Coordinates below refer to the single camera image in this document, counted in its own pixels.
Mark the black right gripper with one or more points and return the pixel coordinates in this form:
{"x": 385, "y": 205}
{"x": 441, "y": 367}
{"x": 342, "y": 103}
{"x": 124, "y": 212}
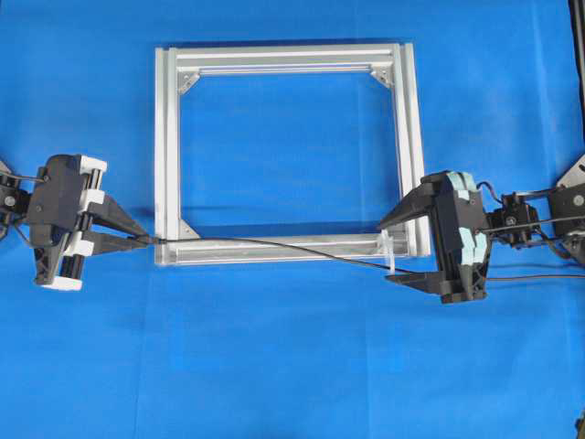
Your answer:
{"x": 457, "y": 217}

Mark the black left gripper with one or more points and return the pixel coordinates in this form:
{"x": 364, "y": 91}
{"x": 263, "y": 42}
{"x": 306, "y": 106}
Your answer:
{"x": 69, "y": 187}

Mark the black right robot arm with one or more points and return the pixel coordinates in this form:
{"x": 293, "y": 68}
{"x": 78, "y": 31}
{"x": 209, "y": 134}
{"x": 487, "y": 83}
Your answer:
{"x": 553, "y": 217}

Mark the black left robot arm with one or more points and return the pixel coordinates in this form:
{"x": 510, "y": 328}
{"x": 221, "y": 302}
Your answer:
{"x": 16, "y": 191}

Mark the translucent white zip tie loop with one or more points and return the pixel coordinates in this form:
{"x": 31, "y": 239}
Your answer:
{"x": 386, "y": 249}

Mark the aluminium extrusion frame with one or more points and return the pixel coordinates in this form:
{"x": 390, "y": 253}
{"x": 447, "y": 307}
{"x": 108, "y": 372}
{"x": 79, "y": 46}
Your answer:
{"x": 284, "y": 153}

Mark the black vertical post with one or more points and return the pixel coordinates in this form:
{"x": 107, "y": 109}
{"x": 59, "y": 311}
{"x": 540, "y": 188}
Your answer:
{"x": 576, "y": 9}

